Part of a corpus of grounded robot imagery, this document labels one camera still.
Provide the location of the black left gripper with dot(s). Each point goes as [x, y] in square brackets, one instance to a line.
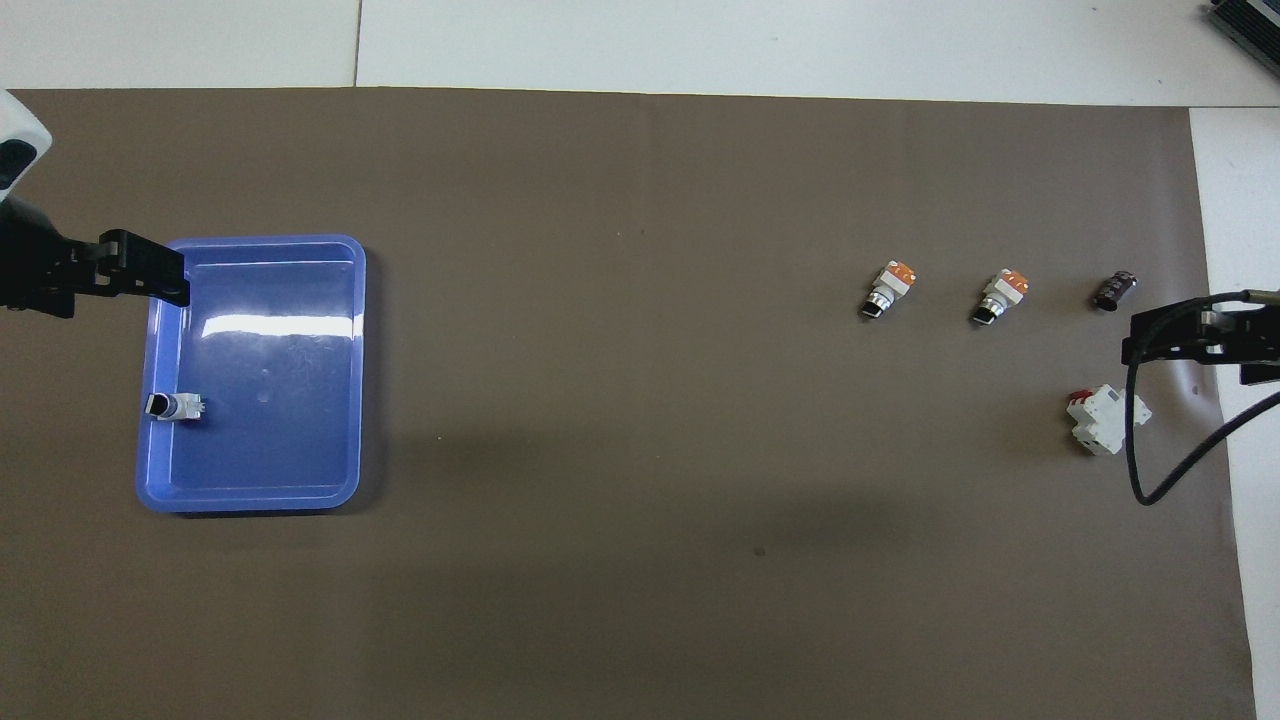
[35, 270]

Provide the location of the white circuit breaker red levers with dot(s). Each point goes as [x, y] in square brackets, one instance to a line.
[1100, 420]

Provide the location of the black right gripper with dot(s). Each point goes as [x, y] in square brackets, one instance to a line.
[1255, 335]

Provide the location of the white selector switch black knob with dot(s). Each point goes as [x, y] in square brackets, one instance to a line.
[180, 407]

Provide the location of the black electronic device box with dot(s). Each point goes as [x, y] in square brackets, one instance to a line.
[1255, 20]

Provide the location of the selector switch with orange base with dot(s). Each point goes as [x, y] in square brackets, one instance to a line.
[893, 280]
[1003, 290]

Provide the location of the blue plastic tray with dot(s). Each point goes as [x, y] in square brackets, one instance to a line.
[290, 440]

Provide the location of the small black cylindrical component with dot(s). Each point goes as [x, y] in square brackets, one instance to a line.
[1115, 290]

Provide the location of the brown table mat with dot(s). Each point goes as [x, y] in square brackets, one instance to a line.
[600, 600]

